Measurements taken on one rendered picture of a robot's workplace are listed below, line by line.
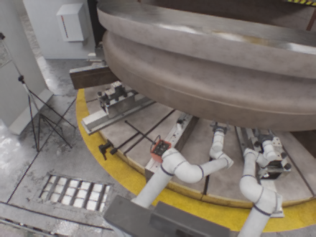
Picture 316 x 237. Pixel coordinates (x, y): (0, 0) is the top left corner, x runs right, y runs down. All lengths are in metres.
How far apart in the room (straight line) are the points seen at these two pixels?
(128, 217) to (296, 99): 1.99
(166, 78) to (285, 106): 1.28
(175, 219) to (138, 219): 0.12
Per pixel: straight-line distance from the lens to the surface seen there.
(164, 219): 0.31
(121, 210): 0.42
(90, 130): 2.64
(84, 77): 3.53
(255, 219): 1.32
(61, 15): 5.14
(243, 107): 1.85
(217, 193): 2.11
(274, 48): 1.61
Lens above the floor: 2.17
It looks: 44 degrees down
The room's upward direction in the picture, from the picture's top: straight up
